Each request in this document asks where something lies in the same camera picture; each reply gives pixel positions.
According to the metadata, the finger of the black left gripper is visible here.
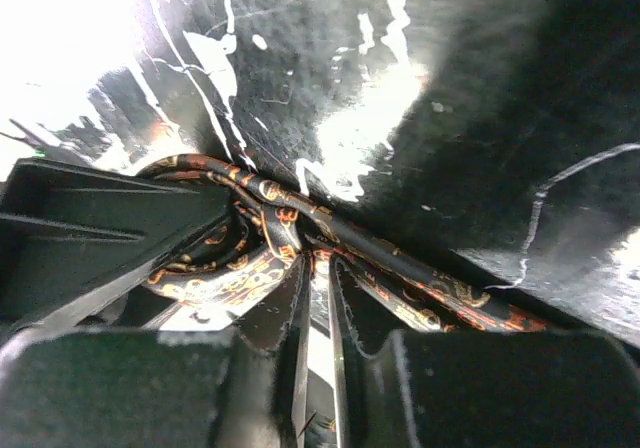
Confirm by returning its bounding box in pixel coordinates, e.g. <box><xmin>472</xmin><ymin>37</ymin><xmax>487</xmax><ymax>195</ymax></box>
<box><xmin>1</xmin><ymin>158</ymin><xmax>230</xmax><ymax>331</ymax></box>

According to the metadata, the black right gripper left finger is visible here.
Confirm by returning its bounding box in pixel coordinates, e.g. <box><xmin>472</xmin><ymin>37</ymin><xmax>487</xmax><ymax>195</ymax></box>
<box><xmin>1</xmin><ymin>257</ymin><xmax>310</xmax><ymax>447</ymax></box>

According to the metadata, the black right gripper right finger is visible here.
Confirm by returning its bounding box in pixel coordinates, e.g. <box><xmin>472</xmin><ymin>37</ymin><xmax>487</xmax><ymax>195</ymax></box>
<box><xmin>329</xmin><ymin>258</ymin><xmax>639</xmax><ymax>447</ymax></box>

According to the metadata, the black key pattern tie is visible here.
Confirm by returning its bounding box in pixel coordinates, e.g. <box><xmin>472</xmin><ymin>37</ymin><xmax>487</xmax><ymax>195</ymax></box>
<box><xmin>138</xmin><ymin>154</ymin><xmax>552</xmax><ymax>333</ymax></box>

